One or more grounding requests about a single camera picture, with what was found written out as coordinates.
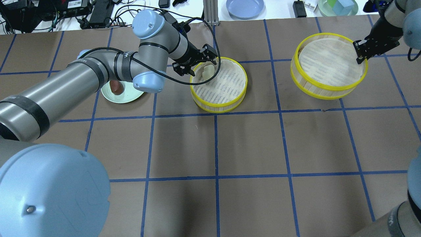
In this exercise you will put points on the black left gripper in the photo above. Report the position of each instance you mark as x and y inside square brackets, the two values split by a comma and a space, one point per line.
[189, 54]

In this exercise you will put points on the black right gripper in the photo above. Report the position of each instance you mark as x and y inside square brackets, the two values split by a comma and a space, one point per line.
[379, 31]

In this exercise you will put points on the white steamed bun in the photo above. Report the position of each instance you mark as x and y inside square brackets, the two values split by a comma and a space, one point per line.
[208, 72]

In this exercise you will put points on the yellow rimmed steamer basket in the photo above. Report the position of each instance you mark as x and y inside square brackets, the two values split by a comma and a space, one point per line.
[324, 66]
[225, 92]

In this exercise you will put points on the brown steamed bun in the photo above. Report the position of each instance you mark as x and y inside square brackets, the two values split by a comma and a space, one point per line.
[116, 87]

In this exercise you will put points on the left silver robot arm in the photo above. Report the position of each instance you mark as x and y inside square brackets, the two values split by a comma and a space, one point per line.
[54, 190]

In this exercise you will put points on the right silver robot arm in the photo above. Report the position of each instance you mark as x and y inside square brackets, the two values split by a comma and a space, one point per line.
[404, 219]

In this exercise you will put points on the blue foam cube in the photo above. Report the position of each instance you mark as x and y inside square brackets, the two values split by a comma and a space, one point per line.
[343, 7]

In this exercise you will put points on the translucent green bowl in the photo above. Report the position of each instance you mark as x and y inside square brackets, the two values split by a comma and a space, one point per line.
[326, 10]

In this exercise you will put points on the green foam block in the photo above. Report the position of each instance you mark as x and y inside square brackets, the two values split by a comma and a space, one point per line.
[331, 3]

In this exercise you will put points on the blue plate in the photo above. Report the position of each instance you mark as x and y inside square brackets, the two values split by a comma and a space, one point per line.
[245, 9]

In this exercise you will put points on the light green plate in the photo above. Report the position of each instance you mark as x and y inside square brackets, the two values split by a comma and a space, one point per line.
[128, 94]

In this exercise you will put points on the black power adapter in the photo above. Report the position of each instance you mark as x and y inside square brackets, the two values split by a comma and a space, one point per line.
[299, 9]

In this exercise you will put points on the aluminium frame post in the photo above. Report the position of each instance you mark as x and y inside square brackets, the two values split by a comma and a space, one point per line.
[210, 11]

